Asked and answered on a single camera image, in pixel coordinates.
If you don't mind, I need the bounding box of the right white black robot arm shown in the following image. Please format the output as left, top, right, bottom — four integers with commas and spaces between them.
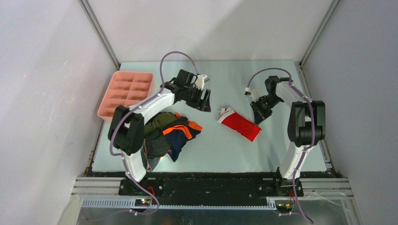
245, 76, 326, 196

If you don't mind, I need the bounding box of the right aluminium corner post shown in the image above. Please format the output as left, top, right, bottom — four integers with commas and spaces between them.
299, 0, 342, 69

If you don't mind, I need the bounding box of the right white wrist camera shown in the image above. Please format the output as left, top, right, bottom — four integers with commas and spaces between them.
245, 87, 260, 102

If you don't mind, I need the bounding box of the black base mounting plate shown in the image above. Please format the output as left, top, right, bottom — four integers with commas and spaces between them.
73, 170, 338, 208

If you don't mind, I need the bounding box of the pink divided storage tray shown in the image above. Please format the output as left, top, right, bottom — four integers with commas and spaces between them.
97, 71, 154, 123

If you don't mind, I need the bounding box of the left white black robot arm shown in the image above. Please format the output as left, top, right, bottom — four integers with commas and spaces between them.
108, 69, 211, 195

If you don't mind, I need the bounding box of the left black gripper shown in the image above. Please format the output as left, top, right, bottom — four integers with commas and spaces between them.
184, 84, 211, 113

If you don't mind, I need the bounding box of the left aluminium corner post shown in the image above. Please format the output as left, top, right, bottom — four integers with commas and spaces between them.
78, 0, 121, 70

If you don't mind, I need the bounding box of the navy orange underwear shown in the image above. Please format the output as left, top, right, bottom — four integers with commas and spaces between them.
162, 113, 203, 162

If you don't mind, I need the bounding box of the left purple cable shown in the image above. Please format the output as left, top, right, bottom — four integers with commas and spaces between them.
109, 51, 199, 217

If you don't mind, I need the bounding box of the aluminium corner post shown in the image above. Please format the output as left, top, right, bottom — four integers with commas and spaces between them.
299, 0, 342, 69
78, 0, 121, 70

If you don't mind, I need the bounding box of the grey slotted cable duct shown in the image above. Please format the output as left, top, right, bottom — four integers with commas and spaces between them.
81, 198, 277, 210

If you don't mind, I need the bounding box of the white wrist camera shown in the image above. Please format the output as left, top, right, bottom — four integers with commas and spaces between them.
194, 74, 209, 90
245, 87, 260, 102

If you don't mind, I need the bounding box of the red white underwear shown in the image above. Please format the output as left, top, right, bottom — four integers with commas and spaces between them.
217, 107, 262, 142

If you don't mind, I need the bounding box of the olive green underwear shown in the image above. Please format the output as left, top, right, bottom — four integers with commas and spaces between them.
144, 112, 177, 137

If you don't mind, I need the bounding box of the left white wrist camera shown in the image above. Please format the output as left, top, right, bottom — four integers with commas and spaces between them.
194, 74, 209, 90

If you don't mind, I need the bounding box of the dark striped underwear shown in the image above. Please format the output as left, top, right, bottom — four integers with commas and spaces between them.
143, 129, 170, 171

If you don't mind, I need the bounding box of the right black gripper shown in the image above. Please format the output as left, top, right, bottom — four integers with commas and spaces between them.
250, 94, 282, 127

